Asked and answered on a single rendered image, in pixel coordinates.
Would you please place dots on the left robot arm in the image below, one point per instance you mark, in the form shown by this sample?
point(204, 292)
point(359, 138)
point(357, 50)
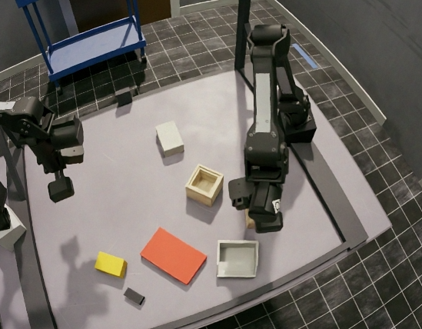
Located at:
point(265, 146)

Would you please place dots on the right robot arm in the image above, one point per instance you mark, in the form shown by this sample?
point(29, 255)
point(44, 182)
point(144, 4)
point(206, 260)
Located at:
point(23, 115)

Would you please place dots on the yellow rectangular block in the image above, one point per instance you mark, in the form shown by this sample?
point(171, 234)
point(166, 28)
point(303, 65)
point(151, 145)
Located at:
point(111, 265)

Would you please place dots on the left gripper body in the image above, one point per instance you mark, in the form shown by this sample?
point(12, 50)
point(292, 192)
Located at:
point(261, 228)

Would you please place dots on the white open box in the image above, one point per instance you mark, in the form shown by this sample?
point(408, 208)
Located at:
point(236, 258)

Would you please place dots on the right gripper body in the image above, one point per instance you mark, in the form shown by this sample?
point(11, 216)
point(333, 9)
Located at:
point(62, 187)

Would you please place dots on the orange-red flat rectangular block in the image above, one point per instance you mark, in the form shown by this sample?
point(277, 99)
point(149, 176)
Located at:
point(173, 256)

